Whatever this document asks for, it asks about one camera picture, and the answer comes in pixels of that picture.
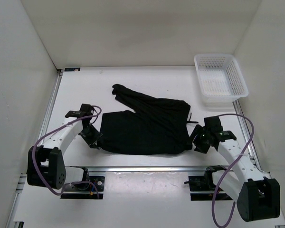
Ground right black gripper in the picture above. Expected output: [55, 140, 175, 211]
[184, 124, 211, 153]

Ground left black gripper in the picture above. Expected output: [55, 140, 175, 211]
[78, 123, 104, 149]

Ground black shorts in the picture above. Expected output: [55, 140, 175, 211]
[97, 84, 193, 155]

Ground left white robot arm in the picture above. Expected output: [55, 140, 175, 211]
[27, 104, 102, 195]

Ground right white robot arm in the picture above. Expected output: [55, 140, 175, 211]
[191, 124, 280, 222]

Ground white perforated plastic basket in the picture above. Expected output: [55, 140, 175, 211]
[194, 54, 249, 104]

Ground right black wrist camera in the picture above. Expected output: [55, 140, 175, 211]
[204, 116, 223, 133]

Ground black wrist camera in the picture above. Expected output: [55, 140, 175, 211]
[79, 104, 95, 117]
[204, 116, 223, 133]

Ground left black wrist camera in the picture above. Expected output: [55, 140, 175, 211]
[79, 104, 95, 117]

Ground aluminium front rail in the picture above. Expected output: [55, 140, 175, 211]
[66, 166, 214, 173]

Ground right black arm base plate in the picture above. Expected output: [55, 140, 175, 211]
[184, 176, 214, 201]

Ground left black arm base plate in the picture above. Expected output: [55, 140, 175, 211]
[60, 170, 105, 200]

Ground black corner bracket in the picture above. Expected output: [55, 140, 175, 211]
[64, 67, 81, 72]

